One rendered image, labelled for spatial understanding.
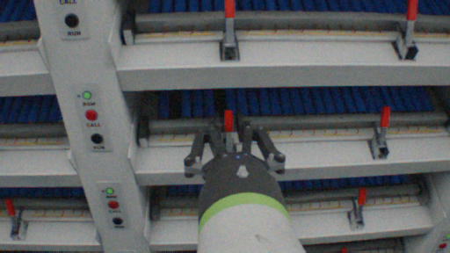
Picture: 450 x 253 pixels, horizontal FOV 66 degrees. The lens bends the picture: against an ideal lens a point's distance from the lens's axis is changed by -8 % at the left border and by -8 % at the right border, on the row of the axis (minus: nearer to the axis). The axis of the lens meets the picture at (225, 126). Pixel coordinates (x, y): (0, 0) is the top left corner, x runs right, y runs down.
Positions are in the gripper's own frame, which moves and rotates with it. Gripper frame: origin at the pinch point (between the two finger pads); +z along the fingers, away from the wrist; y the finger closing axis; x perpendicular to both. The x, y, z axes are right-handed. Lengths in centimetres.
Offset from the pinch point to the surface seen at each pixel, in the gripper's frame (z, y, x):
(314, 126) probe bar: 4.5, 15.5, -2.8
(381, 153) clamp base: 0.2, 27.1, -6.5
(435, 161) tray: -1.2, 37.7, -8.0
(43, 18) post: -6.1, -24.5, 18.6
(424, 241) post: 4, 45, -32
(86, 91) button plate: -4.4, -20.5, 7.8
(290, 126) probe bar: 4.5, 11.2, -2.8
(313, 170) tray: -0.7, 14.5, -8.9
